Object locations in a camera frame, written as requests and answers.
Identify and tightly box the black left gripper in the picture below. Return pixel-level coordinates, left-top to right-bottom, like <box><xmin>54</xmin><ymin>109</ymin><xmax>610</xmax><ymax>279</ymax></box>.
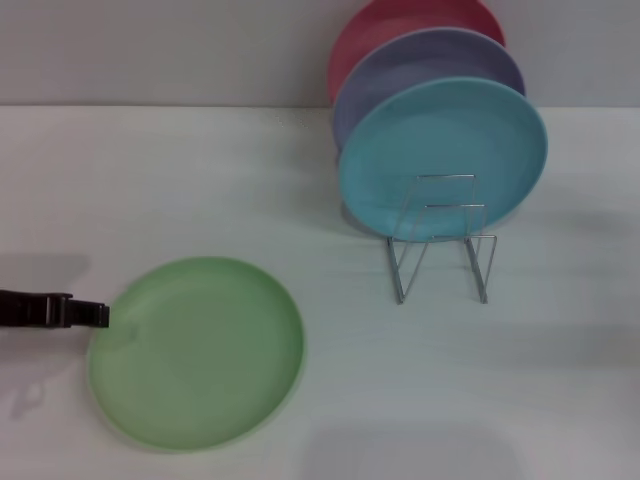
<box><xmin>0</xmin><ymin>288</ymin><xmax>111</xmax><ymax>330</ymax></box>

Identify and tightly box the green round plate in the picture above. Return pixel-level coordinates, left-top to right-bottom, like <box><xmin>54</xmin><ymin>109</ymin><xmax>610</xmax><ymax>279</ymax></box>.
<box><xmin>88</xmin><ymin>255</ymin><xmax>306</xmax><ymax>454</ymax></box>

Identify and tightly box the red round plate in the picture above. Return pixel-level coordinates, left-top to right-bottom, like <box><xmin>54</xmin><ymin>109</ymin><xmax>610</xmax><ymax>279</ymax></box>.
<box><xmin>327</xmin><ymin>0</ymin><xmax>506</xmax><ymax>109</ymax></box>

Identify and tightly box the light blue round plate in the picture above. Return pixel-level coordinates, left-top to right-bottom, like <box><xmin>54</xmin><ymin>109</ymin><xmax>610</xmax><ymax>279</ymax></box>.
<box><xmin>337</xmin><ymin>76</ymin><xmax>550</xmax><ymax>244</ymax></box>

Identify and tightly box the purple round plate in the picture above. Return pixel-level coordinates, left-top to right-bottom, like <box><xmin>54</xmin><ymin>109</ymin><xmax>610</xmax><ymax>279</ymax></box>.
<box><xmin>332</xmin><ymin>27</ymin><xmax>527</xmax><ymax>151</ymax></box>

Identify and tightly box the silver wire plate rack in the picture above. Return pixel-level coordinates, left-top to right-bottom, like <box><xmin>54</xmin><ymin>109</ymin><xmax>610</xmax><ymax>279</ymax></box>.
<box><xmin>384</xmin><ymin>173</ymin><xmax>499</xmax><ymax>305</ymax></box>

